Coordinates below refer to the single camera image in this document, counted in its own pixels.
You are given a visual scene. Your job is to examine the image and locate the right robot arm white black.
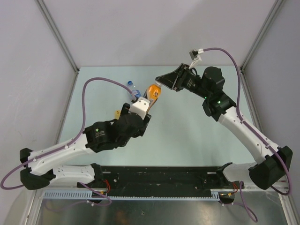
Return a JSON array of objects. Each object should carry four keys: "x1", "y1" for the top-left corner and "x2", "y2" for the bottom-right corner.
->
[{"x1": 155, "y1": 64, "x2": 293, "y2": 190}]

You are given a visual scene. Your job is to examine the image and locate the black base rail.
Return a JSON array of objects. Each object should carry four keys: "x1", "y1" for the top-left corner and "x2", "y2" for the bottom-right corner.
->
[{"x1": 87, "y1": 166, "x2": 240, "y2": 197}]

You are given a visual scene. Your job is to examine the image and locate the aluminium frame post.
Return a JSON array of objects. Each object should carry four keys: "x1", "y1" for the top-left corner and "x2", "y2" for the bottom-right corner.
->
[
  {"x1": 240, "y1": 0, "x2": 287, "y2": 71},
  {"x1": 34, "y1": 0, "x2": 79, "y2": 72}
]

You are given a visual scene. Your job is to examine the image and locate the right aluminium frame post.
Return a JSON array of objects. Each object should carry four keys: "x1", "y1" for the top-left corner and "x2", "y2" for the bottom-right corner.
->
[{"x1": 240, "y1": 0, "x2": 287, "y2": 71}]

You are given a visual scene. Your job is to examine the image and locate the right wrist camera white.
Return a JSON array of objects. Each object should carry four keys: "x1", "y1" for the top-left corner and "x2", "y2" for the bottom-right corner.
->
[{"x1": 189, "y1": 48, "x2": 204, "y2": 69}]

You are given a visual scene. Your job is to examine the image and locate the left aluminium frame post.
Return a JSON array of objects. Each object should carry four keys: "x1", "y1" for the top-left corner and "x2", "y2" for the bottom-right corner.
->
[{"x1": 34, "y1": 0, "x2": 79, "y2": 72}]

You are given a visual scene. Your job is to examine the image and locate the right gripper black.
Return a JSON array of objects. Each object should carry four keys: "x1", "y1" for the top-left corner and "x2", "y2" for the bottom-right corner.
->
[{"x1": 156, "y1": 63, "x2": 210, "y2": 99}]

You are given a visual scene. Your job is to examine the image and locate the grey slotted cable duct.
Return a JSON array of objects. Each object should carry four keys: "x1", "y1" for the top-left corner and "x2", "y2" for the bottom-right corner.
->
[{"x1": 42, "y1": 190, "x2": 233, "y2": 201}]

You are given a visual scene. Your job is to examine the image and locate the orange tea bottle blue label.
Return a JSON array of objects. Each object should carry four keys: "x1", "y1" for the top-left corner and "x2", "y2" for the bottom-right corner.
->
[{"x1": 143, "y1": 81, "x2": 162, "y2": 111}]

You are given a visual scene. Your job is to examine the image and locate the clear water bottle blue label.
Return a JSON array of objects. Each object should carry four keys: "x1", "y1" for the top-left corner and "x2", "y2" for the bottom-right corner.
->
[{"x1": 127, "y1": 81, "x2": 141, "y2": 102}]

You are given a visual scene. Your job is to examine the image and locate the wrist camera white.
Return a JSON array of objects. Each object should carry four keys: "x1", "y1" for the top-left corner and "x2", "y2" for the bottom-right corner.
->
[
  {"x1": 129, "y1": 97, "x2": 150, "y2": 119},
  {"x1": 189, "y1": 48, "x2": 204, "y2": 69}
]

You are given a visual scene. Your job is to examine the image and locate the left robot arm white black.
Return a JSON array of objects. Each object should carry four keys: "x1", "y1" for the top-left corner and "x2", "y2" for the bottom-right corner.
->
[{"x1": 20, "y1": 100, "x2": 151, "y2": 190}]

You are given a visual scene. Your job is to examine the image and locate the yellow juice bottle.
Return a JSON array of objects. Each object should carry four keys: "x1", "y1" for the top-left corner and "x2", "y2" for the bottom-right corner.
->
[{"x1": 114, "y1": 110, "x2": 121, "y2": 120}]

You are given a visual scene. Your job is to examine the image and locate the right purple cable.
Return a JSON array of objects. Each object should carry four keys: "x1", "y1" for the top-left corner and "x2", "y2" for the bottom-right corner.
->
[{"x1": 202, "y1": 47, "x2": 291, "y2": 223}]

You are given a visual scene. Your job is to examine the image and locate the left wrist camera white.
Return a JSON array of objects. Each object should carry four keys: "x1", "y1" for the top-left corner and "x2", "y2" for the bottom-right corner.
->
[{"x1": 129, "y1": 97, "x2": 150, "y2": 119}]

